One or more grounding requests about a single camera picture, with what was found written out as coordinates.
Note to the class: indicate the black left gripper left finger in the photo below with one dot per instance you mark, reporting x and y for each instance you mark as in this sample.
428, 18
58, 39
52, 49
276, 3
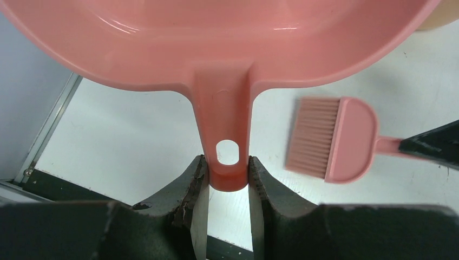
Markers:
170, 224

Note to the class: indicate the pink hand brush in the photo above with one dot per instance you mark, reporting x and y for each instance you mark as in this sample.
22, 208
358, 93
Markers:
336, 139

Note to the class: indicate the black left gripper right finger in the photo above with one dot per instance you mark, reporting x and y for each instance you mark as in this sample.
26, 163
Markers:
284, 225

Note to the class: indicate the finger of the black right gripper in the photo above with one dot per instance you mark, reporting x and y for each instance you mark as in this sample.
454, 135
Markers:
439, 145

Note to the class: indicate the aluminium front rail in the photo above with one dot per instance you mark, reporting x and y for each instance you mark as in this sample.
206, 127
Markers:
12, 191

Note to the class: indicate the pink plastic dustpan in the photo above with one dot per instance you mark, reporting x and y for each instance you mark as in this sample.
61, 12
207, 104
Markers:
219, 54

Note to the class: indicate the orange plastic bucket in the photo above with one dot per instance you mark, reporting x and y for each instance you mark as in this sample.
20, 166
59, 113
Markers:
445, 13

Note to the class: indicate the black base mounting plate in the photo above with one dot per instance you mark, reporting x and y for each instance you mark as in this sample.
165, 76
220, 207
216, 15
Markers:
57, 189

